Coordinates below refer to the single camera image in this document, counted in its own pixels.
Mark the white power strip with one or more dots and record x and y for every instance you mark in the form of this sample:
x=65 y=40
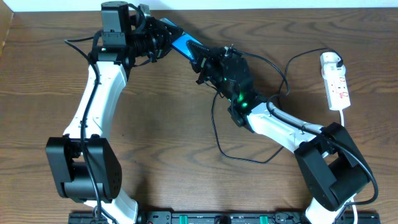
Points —
x=336 y=86

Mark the black mounting rail base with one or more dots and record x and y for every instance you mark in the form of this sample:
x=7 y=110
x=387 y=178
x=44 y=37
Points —
x=164 y=217

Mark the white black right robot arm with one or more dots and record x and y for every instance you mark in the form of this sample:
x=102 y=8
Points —
x=332 y=166

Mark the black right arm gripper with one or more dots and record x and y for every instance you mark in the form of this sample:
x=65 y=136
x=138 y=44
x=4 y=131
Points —
x=204 y=64

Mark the blue screen Galaxy smartphone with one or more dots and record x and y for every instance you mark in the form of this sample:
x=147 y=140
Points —
x=180 y=44

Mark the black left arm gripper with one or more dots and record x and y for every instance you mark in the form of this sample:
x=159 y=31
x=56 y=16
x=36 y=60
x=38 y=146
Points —
x=163 y=38

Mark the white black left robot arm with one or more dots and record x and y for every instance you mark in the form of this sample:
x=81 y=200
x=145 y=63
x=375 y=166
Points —
x=84 y=167

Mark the white USB charger plug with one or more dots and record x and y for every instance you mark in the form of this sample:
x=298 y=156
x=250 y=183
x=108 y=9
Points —
x=331 y=60

